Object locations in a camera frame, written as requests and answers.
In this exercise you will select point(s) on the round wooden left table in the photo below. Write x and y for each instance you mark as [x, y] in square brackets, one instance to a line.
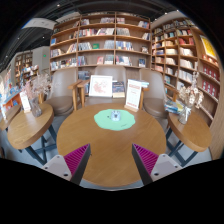
[26, 132]

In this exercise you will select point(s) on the beige armchair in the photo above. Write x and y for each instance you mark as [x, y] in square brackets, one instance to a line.
[62, 96]
[118, 73]
[154, 99]

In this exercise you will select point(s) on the wooden right bookshelf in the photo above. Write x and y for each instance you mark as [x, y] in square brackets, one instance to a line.
[179, 49]

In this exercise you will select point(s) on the wooden bookshelf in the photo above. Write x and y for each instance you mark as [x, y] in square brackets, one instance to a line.
[179, 49]
[107, 38]

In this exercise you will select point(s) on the stack of books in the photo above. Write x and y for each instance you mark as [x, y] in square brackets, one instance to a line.
[173, 107]

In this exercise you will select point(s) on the glass vase dried flowers right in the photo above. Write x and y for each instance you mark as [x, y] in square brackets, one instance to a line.
[191, 96]

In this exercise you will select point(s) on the beige right armchair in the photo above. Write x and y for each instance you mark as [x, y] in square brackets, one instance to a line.
[154, 99]

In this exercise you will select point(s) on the silver computer mouse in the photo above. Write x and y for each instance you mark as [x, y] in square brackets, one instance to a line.
[115, 115]

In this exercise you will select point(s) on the dark book on chair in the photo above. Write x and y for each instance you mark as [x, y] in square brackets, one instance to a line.
[118, 89]

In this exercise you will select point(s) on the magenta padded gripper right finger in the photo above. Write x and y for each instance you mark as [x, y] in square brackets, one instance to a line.
[151, 166]

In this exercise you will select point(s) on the round wooden right table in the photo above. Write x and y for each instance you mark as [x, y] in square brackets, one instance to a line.
[195, 134]

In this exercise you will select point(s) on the white red sign stand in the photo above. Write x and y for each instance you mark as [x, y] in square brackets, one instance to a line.
[133, 95]

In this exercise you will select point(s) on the beige left armchair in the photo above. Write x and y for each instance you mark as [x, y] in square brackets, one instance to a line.
[62, 96]

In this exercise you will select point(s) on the beige middle armchair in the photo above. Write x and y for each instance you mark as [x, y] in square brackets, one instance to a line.
[118, 73]

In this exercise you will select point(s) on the wooden centre bookshelf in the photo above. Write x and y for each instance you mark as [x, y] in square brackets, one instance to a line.
[107, 38]

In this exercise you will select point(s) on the round wooden table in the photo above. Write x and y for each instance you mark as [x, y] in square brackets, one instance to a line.
[111, 163]
[26, 132]
[195, 134]

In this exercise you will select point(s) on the small white card stand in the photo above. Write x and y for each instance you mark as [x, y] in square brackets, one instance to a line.
[25, 102]

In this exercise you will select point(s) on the round wooden centre table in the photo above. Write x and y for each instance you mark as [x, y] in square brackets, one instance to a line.
[111, 163]

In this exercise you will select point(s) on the glass vase dried flowers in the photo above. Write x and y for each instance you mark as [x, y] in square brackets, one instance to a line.
[191, 96]
[34, 89]

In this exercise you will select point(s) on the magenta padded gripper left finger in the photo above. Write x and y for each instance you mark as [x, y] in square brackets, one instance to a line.
[70, 167]

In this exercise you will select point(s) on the glass vase dried flowers left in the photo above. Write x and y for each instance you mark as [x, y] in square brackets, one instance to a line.
[34, 89]

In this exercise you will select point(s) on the green round mouse pad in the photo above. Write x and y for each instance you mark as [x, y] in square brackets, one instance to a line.
[104, 121]

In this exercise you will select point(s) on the white framed picture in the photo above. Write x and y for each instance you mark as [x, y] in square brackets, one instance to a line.
[100, 86]

